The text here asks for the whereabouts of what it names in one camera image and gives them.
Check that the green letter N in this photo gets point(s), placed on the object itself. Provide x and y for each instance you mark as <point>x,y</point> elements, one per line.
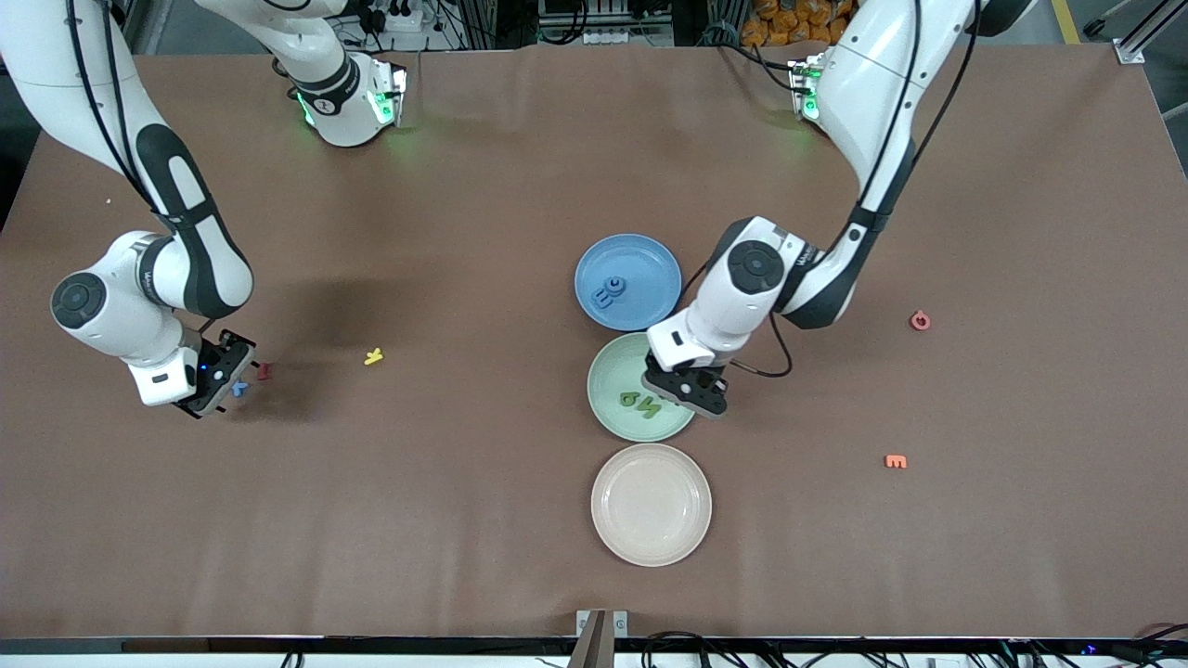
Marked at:
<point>650,408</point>

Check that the green letter b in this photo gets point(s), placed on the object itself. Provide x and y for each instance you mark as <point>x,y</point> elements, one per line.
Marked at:
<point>629,401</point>

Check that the blue letter m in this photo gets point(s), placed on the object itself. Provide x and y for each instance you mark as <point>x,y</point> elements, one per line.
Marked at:
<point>606,299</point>

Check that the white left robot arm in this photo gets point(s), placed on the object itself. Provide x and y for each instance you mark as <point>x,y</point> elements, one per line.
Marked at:
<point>872,83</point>

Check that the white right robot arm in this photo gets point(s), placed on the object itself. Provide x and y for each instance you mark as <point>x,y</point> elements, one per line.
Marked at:
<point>56,56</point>

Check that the green round plate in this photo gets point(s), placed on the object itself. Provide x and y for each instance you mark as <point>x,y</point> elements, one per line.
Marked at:
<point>617,371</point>

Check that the blue round plate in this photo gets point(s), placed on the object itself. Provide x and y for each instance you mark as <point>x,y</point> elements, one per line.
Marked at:
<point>650,269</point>

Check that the beige round plate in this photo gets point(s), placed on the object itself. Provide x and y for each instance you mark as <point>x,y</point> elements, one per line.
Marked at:
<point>652,505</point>

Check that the yellow letter Y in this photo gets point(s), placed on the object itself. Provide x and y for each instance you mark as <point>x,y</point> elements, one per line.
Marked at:
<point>373,356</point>

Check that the pink letter Q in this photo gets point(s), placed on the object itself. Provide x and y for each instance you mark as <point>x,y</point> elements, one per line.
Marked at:
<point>920,321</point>

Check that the brown table cover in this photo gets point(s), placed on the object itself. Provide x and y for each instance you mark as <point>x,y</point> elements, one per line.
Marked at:
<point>464,186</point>

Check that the white power strip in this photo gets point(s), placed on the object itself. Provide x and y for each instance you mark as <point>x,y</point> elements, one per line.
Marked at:
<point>399,19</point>

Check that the background equipment rack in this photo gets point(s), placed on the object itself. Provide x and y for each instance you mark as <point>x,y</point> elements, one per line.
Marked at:
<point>603,19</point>

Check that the orange packets pile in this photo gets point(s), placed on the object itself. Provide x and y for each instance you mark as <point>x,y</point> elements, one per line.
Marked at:
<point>789,23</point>

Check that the grey metal bracket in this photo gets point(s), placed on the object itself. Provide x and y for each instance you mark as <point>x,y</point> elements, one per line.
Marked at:
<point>620,623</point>

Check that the brown camera pole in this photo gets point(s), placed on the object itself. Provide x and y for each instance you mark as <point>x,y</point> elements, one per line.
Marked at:
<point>592,645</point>

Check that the aluminium frame post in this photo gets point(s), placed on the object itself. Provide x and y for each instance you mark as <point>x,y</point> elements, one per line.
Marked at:
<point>1129,51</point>

